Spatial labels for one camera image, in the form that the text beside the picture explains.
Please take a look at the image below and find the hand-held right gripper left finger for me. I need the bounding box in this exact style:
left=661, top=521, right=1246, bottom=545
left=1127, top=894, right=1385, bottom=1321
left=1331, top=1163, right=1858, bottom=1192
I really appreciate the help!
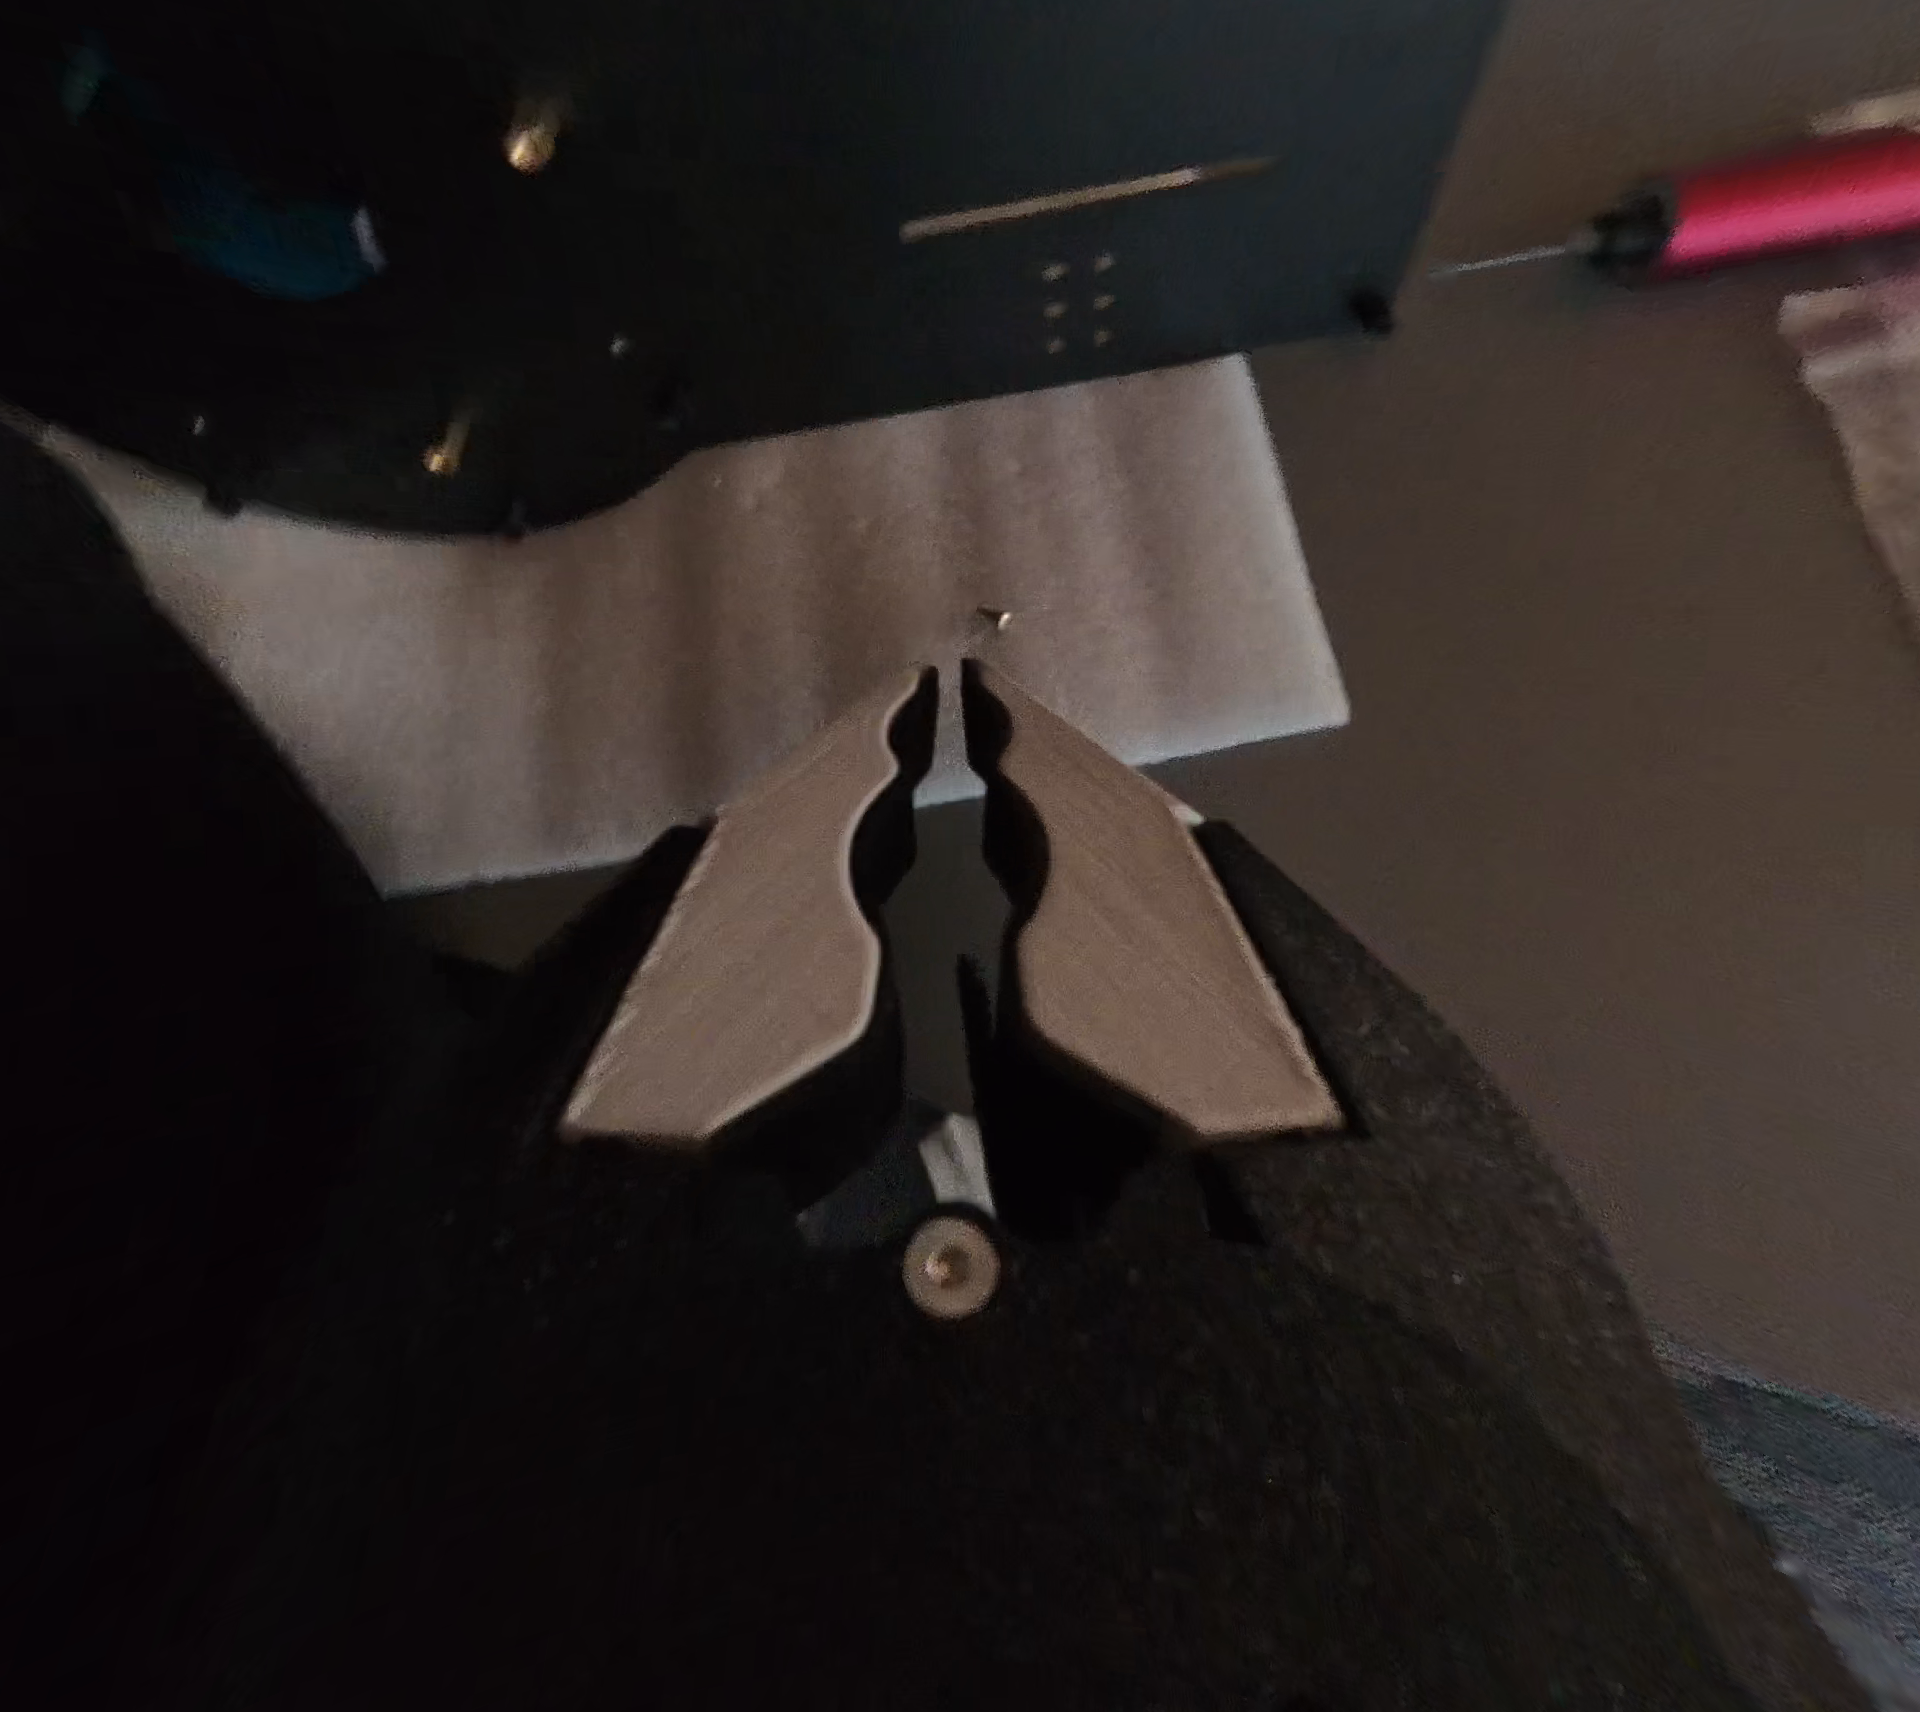
left=556, top=662, right=941, bottom=1157

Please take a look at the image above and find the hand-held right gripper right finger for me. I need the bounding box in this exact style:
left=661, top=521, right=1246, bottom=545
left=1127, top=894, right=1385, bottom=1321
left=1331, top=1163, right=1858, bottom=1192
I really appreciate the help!
left=956, top=660, right=1346, bottom=1148

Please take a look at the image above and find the blue hobby robot arm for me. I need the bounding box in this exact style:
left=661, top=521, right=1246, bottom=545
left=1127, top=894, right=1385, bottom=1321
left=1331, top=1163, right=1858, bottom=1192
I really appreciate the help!
left=0, top=0, right=1589, bottom=548

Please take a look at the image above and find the white foam sheet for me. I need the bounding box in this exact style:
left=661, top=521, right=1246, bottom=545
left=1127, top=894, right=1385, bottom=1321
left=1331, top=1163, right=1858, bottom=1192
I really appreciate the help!
left=52, top=351, right=1355, bottom=906

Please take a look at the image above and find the large clear zip bag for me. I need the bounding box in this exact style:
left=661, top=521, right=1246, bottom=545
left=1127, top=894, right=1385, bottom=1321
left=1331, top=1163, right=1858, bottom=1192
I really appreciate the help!
left=1774, top=284, right=1920, bottom=642

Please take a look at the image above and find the red screwdriver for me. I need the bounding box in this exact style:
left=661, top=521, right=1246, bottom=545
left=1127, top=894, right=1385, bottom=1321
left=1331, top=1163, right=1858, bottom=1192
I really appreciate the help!
left=1431, top=126, right=1920, bottom=293

